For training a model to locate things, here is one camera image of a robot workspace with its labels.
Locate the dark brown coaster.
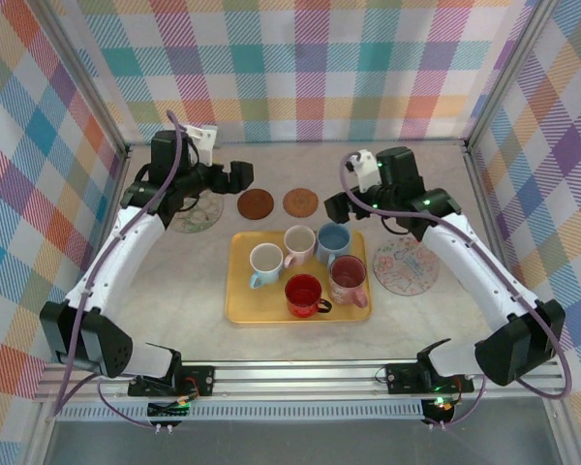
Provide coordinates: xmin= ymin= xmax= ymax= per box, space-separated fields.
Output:
xmin=236 ymin=189 xmax=274 ymax=220

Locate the green floral coaster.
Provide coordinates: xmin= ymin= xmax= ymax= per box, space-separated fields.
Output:
xmin=171 ymin=191 xmax=224 ymax=234

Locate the tan cork coaster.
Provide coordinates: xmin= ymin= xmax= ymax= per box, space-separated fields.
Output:
xmin=282 ymin=187 xmax=320 ymax=218

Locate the pale pink cup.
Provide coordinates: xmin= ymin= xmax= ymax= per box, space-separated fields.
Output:
xmin=283 ymin=225 xmax=318 ymax=270

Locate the pink floral mug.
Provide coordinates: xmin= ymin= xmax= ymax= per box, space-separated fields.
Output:
xmin=327 ymin=255 xmax=371 ymax=309

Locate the pink doodle coaster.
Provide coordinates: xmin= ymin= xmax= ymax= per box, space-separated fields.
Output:
xmin=372 ymin=233 xmax=440 ymax=297

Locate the light blue cup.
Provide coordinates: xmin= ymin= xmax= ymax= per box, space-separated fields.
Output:
xmin=248 ymin=242 xmax=286 ymax=290

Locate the blue mug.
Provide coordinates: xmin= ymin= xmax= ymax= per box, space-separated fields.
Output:
xmin=315 ymin=221 xmax=353 ymax=267

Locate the aluminium rear bar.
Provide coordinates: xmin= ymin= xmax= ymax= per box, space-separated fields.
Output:
xmin=125 ymin=139 xmax=469 ymax=147

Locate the yellow tray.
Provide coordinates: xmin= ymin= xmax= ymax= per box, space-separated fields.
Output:
xmin=224 ymin=230 xmax=373 ymax=325

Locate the black controller board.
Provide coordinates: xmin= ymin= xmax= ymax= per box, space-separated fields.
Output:
xmin=419 ymin=396 xmax=459 ymax=427
xmin=147 ymin=400 xmax=194 ymax=421

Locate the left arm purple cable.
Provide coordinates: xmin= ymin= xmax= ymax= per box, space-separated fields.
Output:
xmin=50 ymin=109 xmax=198 ymax=430

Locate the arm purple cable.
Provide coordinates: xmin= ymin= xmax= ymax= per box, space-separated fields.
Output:
xmin=338 ymin=150 xmax=570 ymax=430
xmin=50 ymin=109 xmax=198 ymax=430

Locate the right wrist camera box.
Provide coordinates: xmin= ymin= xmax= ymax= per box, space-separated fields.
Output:
xmin=346 ymin=148 xmax=380 ymax=193

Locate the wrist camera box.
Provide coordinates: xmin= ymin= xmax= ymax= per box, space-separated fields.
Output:
xmin=346 ymin=148 xmax=380 ymax=193
xmin=182 ymin=124 xmax=219 ymax=166

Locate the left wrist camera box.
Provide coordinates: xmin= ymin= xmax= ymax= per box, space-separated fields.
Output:
xmin=182 ymin=124 xmax=219 ymax=166

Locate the aluminium side rail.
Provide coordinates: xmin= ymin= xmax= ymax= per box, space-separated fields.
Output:
xmin=462 ymin=147 xmax=519 ymax=306
xmin=86 ymin=147 xmax=133 ymax=287

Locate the aluminium corner post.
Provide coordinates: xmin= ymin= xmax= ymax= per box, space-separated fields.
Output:
xmin=462 ymin=0 xmax=558 ymax=154
xmin=31 ymin=0 xmax=133 ymax=159

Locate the red mug black handle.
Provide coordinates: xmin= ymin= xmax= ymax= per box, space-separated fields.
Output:
xmin=284 ymin=273 xmax=333 ymax=320

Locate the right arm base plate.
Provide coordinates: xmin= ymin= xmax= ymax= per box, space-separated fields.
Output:
xmin=384 ymin=361 xmax=475 ymax=394

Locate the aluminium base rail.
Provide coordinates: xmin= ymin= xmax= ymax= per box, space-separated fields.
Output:
xmin=33 ymin=360 xmax=570 ymax=403

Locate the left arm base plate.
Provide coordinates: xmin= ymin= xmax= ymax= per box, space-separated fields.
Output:
xmin=127 ymin=365 xmax=216 ymax=398

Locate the white slotted cable duct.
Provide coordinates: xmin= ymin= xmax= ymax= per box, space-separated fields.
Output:
xmin=55 ymin=404 xmax=430 ymax=423

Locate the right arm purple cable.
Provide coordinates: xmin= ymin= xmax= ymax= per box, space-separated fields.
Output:
xmin=338 ymin=150 xmax=570 ymax=430

